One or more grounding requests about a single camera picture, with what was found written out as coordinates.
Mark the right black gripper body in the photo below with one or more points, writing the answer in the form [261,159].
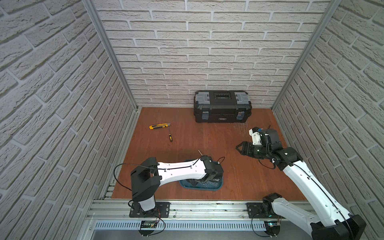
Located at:
[256,151]

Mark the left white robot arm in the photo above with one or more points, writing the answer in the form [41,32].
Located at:
[147,177]

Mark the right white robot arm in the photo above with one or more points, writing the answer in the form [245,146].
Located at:
[331,221]

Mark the teal plastic tray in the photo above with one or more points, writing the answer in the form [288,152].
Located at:
[185,184]

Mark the black plastic toolbox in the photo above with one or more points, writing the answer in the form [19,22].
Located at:
[222,106]

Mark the yellow utility knife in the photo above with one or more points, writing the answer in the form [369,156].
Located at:
[159,126]

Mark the left controller board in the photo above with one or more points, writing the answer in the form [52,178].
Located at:
[148,227]

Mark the controller board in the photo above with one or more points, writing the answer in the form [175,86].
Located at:
[272,228]
[148,227]

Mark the right controller board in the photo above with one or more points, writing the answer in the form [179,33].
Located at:
[272,228]

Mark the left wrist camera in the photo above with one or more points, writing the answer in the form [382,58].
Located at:
[214,171]

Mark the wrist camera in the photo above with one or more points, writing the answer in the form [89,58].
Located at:
[266,138]
[214,171]

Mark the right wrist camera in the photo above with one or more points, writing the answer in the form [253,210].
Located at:
[266,138]

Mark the small yellow-handled screwdriver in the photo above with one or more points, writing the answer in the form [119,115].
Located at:
[170,135]

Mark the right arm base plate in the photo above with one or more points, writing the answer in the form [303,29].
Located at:
[261,211]

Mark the aluminium front rail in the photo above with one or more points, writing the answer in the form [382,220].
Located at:
[181,210]

